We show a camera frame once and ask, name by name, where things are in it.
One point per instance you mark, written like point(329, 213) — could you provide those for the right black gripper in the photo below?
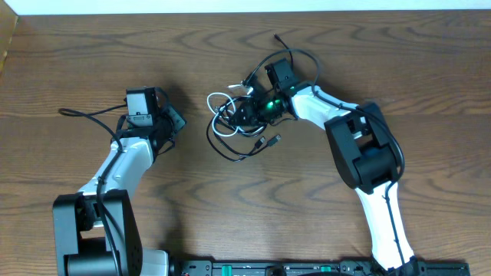
point(251, 113)

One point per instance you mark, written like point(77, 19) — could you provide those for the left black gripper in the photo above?
point(174, 118)

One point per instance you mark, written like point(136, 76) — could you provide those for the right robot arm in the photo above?
point(368, 158)

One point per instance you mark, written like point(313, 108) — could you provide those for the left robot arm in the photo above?
point(95, 230)

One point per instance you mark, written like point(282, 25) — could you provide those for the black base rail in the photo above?
point(353, 267)

